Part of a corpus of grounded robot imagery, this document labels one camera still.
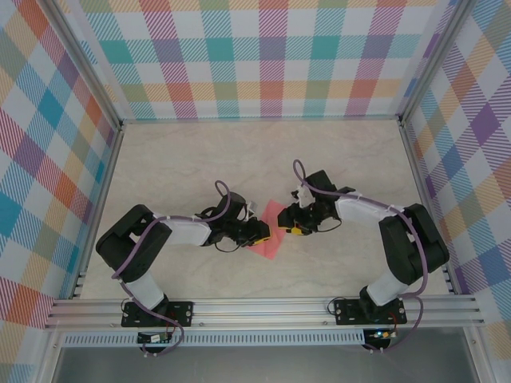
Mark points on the pink paper sheet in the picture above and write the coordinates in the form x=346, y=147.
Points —
x=275, y=248

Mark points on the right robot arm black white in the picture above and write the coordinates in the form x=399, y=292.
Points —
x=403, y=247

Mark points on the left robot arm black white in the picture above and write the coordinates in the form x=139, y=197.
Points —
x=131, y=247

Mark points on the grey metal panel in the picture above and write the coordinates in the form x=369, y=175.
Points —
x=259, y=367

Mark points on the small green circuit board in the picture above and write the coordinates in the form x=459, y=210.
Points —
x=381, y=334
x=153, y=338

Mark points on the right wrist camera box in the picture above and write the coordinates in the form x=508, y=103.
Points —
x=302, y=196

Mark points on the long aluminium frame rail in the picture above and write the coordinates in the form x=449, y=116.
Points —
x=259, y=313

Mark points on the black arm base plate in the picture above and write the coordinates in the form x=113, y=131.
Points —
x=347, y=311
x=181, y=313

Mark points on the aluminium side rail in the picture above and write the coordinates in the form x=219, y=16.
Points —
x=99, y=211
x=428, y=207

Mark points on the thin aluminium back rail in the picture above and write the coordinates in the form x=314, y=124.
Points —
x=259, y=119

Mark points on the aluminium frame post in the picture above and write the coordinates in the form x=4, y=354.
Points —
x=88, y=68
x=431, y=60

